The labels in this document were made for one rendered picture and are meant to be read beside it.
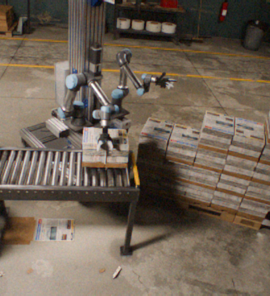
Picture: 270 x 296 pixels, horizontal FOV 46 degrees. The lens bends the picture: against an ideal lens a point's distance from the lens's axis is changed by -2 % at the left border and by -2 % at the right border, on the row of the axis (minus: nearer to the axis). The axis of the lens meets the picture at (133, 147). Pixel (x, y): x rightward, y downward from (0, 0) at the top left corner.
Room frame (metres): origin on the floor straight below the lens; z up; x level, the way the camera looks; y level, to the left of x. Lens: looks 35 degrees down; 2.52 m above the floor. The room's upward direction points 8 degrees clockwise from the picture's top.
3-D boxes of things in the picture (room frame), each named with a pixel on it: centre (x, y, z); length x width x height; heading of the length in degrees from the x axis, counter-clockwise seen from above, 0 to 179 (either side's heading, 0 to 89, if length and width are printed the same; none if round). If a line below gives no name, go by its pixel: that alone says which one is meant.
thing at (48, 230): (2.04, 0.65, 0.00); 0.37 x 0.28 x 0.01; 101
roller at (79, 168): (2.08, 0.43, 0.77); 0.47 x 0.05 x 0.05; 11
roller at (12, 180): (1.98, 0.94, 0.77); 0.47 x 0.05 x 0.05; 11
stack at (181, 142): (2.76, -0.65, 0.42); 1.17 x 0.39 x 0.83; 78
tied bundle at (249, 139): (2.67, -1.07, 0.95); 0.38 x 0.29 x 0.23; 167
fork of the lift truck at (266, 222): (2.53, -1.16, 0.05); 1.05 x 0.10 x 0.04; 78
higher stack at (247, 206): (2.61, -1.36, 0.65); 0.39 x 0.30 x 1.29; 168
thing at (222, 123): (2.72, -0.78, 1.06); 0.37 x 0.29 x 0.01; 169
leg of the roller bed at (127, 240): (1.91, -0.06, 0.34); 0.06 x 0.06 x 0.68; 11
